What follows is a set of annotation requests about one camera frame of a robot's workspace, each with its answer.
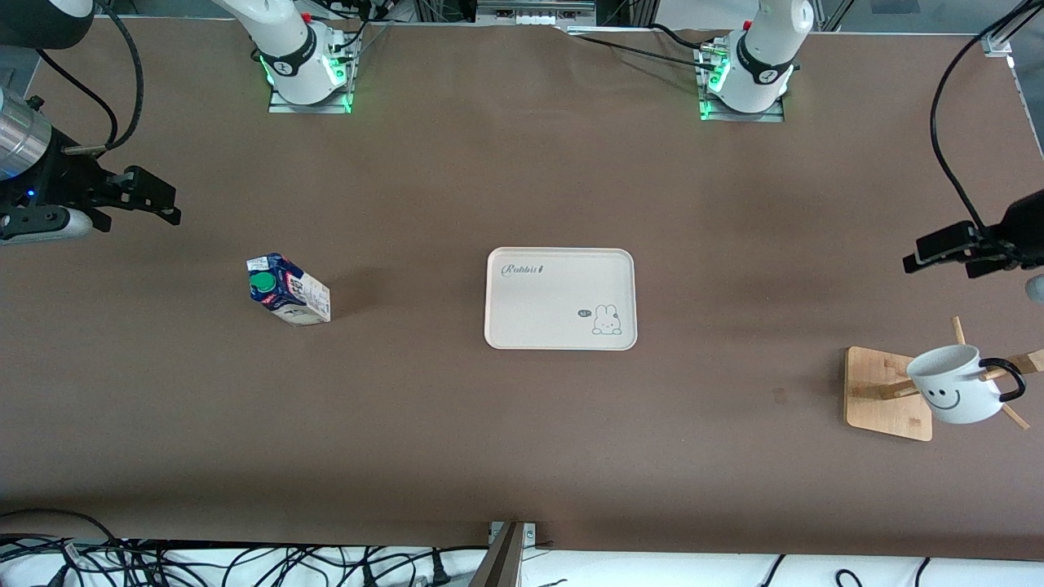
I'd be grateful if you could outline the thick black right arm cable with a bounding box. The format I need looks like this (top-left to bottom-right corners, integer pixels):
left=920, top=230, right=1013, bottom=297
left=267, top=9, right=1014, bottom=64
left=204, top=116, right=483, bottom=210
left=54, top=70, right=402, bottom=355
left=61, top=0, right=146, bottom=157

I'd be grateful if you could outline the aluminium frame profile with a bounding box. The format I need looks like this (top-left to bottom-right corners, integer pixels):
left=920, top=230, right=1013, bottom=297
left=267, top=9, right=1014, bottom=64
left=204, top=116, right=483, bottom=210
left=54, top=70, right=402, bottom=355
left=983, top=0, right=1044, bottom=58

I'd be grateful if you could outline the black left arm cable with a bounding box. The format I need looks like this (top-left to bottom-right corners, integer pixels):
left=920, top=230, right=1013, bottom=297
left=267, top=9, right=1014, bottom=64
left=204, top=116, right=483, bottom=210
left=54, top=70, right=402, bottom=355
left=931, top=0, right=1037, bottom=233

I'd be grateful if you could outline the white power strip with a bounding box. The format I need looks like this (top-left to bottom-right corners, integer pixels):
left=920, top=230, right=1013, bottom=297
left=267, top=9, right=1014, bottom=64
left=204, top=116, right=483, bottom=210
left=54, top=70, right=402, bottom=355
left=477, top=0, right=596, bottom=25

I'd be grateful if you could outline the black cable on table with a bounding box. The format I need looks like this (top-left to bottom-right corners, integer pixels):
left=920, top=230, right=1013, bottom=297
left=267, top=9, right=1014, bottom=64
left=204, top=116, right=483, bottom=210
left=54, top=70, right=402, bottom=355
left=563, top=23, right=720, bottom=71

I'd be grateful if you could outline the white smiley cup black handle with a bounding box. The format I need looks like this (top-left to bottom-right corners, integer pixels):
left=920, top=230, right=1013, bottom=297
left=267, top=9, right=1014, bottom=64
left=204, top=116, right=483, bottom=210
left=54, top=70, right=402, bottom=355
left=906, top=344, right=1027, bottom=426

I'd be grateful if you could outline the blue milk carton green cap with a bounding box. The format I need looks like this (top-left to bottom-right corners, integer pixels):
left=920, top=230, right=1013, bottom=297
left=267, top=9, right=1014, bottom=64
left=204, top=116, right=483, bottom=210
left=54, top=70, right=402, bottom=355
left=246, top=252, right=333, bottom=327

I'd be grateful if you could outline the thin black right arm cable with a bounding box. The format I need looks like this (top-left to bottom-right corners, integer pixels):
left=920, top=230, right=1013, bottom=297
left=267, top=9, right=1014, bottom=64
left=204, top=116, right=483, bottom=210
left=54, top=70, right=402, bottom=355
left=37, top=49, right=120, bottom=149

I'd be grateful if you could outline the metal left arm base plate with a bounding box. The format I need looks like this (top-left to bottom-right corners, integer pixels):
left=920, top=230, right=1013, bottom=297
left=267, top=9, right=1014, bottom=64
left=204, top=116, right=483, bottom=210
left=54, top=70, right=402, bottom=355
left=696, top=41, right=785, bottom=123

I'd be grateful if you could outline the cream tray with rabbit print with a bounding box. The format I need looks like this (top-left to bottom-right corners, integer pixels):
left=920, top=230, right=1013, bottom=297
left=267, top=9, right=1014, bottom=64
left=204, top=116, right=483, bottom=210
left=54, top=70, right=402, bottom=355
left=484, top=247, right=638, bottom=351

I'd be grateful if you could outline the grey metal strut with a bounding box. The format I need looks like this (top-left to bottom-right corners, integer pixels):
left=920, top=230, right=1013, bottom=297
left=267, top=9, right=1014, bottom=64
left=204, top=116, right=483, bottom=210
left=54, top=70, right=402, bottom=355
left=469, top=522, right=524, bottom=587

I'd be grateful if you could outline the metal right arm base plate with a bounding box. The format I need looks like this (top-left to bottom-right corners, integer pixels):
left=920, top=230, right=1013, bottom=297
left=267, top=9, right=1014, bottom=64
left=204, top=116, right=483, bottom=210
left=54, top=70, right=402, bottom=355
left=269, top=24, right=354, bottom=115

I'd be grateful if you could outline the wooden cup rack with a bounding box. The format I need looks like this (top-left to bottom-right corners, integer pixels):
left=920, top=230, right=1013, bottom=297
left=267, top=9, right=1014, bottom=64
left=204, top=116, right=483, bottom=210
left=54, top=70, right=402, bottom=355
left=844, top=316, right=1044, bottom=442

